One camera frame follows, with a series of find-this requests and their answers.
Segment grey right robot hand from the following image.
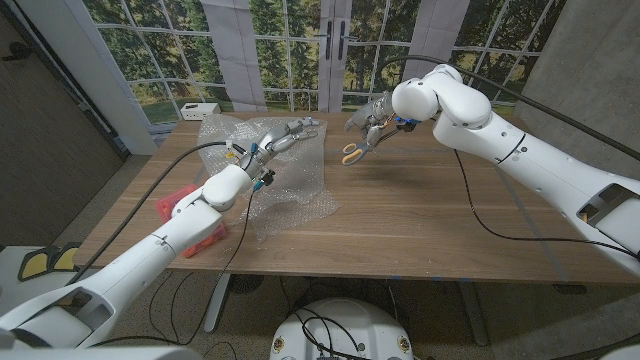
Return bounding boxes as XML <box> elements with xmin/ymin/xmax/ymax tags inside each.
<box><xmin>343</xmin><ymin>92</ymin><xmax>401</xmax><ymax>149</ymax></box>

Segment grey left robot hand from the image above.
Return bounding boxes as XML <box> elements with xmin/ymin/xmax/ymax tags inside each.
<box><xmin>238</xmin><ymin>117</ymin><xmax>321</xmax><ymax>181</ymax></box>

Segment scissors with orange grey handles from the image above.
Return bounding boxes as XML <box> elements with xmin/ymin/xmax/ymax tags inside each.
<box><xmin>341</xmin><ymin>127</ymin><xmax>401</xmax><ymax>167</ymax></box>

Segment clear bubble wrap sheet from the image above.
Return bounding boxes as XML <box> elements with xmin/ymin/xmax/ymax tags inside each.
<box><xmin>197</xmin><ymin>113</ymin><xmax>342</xmax><ymax>244</ymax></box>

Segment red plastic package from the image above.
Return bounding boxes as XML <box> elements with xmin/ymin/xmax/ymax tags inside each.
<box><xmin>155</xmin><ymin>183</ymin><xmax>229</xmax><ymax>259</ymax></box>

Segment small white box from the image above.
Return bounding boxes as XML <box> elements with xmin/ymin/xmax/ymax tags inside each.
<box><xmin>179</xmin><ymin>102</ymin><xmax>222</xmax><ymax>122</ymax></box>

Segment white table leg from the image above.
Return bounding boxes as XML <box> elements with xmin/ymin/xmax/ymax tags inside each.
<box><xmin>457</xmin><ymin>279</ymin><xmax>490</xmax><ymax>347</ymax></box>
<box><xmin>203</xmin><ymin>272</ymin><xmax>232</xmax><ymax>334</ymax></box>

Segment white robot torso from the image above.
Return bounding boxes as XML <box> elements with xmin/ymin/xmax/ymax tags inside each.
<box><xmin>269</xmin><ymin>298</ymin><xmax>415</xmax><ymax>360</ymax></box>

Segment yellow black foot pedal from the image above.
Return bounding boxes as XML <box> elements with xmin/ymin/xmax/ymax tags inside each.
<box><xmin>17</xmin><ymin>245</ymin><xmax>60</xmax><ymax>283</ymax></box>
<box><xmin>52</xmin><ymin>242</ymin><xmax>82</xmax><ymax>273</ymax></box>

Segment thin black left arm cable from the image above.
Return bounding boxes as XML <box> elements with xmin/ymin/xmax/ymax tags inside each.
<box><xmin>89</xmin><ymin>189</ymin><xmax>259</xmax><ymax>347</ymax></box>

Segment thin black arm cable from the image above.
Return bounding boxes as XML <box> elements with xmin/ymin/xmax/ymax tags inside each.
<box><xmin>89</xmin><ymin>189</ymin><xmax>259</xmax><ymax>347</ymax></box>
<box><xmin>452</xmin><ymin>148</ymin><xmax>640</xmax><ymax>261</ymax></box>

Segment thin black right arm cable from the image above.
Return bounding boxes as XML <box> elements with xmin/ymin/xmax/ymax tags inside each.
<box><xmin>452</xmin><ymin>148</ymin><xmax>640</xmax><ymax>261</ymax></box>

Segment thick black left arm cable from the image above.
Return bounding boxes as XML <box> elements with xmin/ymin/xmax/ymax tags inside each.
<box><xmin>67</xmin><ymin>141</ymin><xmax>249</xmax><ymax>286</ymax></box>

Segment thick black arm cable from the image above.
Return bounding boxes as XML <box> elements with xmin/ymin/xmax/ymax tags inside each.
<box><xmin>374</xmin><ymin>54</ymin><xmax>640</xmax><ymax>162</ymax></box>
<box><xmin>67</xmin><ymin>141</ymin><xmax>249</xmax><ymax>286</ymax></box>

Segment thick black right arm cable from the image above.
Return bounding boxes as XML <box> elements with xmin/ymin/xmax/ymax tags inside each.
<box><xmin>374</xmin><ymin>54</ymin><xmax>640</xmax><ymax>162</ymax></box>

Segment black torso cable loop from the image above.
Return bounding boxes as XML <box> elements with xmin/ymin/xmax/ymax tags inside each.
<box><xmin>287</xmin><ymin>308</ymin><xmax>371</xmax><ymax>360</ymax></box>

